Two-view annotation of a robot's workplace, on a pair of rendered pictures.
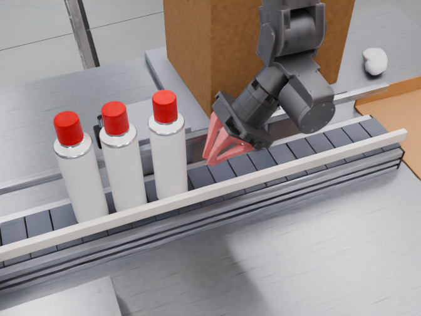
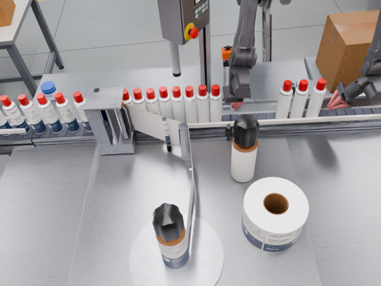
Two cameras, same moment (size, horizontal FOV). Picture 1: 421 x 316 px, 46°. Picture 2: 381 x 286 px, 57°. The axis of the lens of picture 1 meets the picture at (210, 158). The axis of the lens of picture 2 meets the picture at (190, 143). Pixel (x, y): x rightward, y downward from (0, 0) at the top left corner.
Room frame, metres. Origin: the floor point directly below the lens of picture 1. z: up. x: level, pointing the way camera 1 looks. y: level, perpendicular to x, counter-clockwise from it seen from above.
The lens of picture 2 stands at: (-0.62, 0.12, 2.00)
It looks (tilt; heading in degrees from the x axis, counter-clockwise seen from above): 50 degrees down; 25
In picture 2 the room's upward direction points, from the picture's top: 5 degrees counter-clockwise
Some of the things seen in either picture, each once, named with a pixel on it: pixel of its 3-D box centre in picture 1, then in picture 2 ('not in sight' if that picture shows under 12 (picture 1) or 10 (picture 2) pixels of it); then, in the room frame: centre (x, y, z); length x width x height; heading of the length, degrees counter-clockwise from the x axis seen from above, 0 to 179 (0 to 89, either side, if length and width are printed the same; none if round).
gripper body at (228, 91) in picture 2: not in sight; (236, 87); (0.34, 0.36, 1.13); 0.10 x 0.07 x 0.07; 111
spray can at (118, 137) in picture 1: (123, 162); (299, 100); (0.50, 0.13, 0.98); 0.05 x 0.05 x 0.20
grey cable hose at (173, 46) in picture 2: not in sight; (174, 53); (0.41, 0.63, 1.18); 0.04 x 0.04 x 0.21
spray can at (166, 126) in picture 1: (168, 150); (316, 100); (0.52, 0.06, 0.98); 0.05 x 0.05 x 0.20
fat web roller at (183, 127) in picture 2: not in sight; (184, 143); (0.15, 0.50, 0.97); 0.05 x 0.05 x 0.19
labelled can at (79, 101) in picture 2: not in sight; (84, 112); (0.17, 0.97, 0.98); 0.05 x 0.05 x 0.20
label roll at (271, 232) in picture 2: not in sight; (272, 214); (-0.03, 0.12, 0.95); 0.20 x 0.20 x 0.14
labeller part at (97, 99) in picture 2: not in sight; (104, 98); (0.13, 0.80, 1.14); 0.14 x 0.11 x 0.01; 111
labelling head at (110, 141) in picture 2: not in sight; (112, 121); (0.14, 0.80, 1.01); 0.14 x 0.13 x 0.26; 111
